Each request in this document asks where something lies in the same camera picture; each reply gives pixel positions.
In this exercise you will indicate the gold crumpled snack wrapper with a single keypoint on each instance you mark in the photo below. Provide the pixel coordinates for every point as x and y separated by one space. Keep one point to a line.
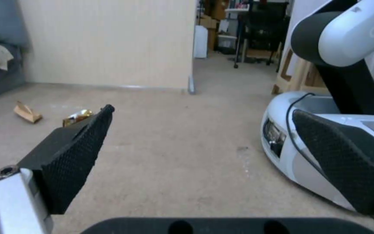
77 116

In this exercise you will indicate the white robot wheeled base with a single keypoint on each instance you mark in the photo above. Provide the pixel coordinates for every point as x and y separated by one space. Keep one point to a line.
304 136

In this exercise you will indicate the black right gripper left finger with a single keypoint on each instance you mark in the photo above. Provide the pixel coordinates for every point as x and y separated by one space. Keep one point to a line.
67 156

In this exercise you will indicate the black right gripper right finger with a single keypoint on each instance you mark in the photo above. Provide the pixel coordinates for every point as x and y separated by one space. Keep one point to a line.
336 158

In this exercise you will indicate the wooden furniture frame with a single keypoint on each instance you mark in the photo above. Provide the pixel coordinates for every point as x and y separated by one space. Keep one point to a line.
295 73

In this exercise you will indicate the black office chair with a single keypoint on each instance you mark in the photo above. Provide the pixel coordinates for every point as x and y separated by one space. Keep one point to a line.
261 31

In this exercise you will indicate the brown paper bag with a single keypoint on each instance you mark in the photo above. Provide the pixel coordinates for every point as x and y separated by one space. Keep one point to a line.
26 113

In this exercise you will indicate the cardboard boxes stack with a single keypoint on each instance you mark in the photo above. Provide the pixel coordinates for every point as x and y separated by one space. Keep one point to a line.
211 22

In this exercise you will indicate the white appliance box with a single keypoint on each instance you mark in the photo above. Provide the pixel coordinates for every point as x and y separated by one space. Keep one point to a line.
201 42

